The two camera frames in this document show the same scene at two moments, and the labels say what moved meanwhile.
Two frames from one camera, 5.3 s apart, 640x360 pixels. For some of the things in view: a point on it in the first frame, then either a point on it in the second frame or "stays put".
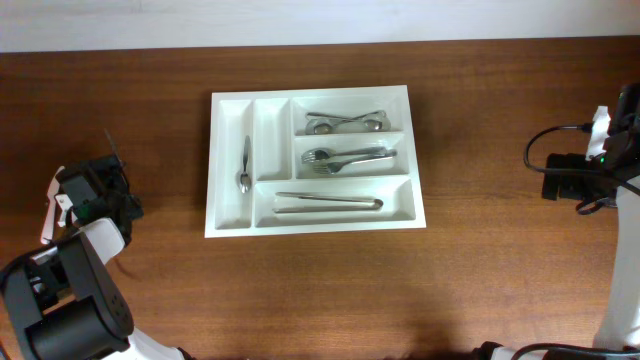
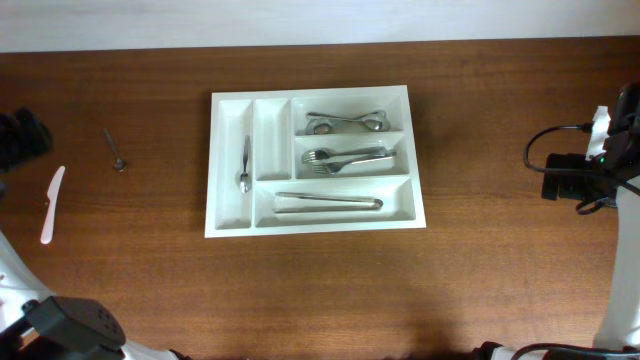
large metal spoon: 322,126 stays put
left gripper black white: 115,174 to 27,143
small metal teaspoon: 112,144 stays put
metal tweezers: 328,196 stays put
